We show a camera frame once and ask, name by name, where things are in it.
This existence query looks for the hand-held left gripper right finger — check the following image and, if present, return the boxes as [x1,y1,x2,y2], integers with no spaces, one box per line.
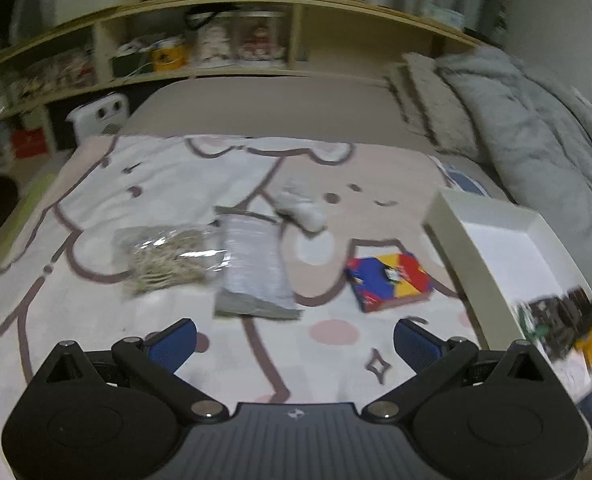
[362,318,553,421]

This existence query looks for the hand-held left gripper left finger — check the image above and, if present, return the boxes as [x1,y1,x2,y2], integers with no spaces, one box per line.
[40,318,231,421]

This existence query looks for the dark items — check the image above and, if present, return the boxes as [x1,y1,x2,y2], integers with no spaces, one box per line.
[531,287,592,357]

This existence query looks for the green plastic clip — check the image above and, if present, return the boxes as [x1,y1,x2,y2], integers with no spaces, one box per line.
[518,302,550,339]

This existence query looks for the white cardboard box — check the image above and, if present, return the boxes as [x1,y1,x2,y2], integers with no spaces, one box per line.
[422,188,592,407]

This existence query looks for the colourful card box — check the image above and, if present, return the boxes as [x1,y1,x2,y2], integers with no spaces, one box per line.
[344,252,435,314]

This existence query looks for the clear bag of rubber bands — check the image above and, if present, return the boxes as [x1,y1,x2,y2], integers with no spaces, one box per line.
[112,224,232,299]

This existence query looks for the grey foil packet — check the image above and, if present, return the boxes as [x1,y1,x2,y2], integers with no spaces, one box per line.
[213,205,303,320]

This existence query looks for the cartoon printed blanket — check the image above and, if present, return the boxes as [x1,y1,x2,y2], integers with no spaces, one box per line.
[0,134,592,480]

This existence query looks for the blue folded cloth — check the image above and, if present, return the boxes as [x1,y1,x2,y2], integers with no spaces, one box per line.
[443,167,490,196]

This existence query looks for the grey comforter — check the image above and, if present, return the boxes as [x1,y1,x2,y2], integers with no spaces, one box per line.
[435,45,592,282]

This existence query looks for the grey fluffy pillow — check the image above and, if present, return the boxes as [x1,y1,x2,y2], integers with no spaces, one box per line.
[388,52,480,159]

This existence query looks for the white space heater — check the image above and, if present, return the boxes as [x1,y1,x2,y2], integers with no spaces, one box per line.
[65,92,129,139]

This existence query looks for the red box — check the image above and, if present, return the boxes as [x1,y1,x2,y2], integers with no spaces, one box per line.
[11,128,49,159]

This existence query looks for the taupe bed sheet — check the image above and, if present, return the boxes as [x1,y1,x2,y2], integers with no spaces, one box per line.
[120,77,503,202]

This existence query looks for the dark green box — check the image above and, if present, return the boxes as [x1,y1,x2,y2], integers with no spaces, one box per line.
[111,52,152,77]

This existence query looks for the figure display box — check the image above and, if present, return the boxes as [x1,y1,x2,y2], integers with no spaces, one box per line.
[14,57,57,97]
[54,49,97,89]

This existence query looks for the clear doll display case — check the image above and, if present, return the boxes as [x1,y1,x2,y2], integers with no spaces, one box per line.
[235,12,287,64]
[196,14,237,69]

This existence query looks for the tissue box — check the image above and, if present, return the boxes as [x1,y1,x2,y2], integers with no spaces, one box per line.
[423,2,465,29]

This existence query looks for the wooden headboard shelf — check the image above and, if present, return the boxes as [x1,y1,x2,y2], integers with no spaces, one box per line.
[0,0,483,152]

